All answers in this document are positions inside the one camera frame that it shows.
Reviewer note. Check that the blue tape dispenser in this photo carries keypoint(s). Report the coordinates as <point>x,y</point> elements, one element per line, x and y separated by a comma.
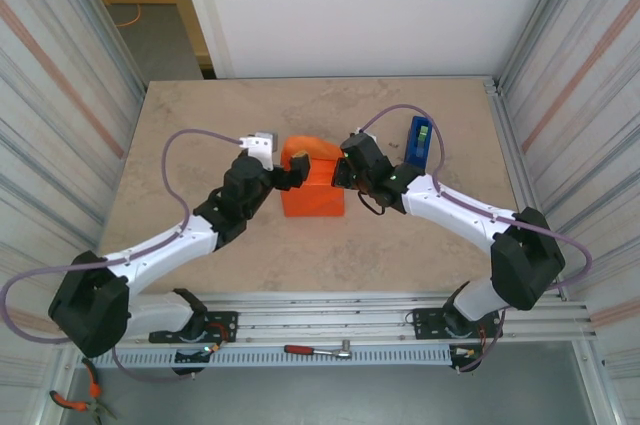
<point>415,152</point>

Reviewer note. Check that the black connector bracket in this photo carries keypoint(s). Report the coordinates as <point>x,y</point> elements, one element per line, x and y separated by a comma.
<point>459,356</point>
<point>187,356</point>

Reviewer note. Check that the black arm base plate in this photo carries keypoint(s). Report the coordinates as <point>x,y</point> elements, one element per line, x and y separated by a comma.
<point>225,320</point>
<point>425,320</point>

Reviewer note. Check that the aluminium mounting rail frame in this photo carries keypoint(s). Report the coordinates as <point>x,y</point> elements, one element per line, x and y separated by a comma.
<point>325,317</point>

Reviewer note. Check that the aluminium side rail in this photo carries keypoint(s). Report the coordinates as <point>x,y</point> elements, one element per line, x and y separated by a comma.
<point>505,135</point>

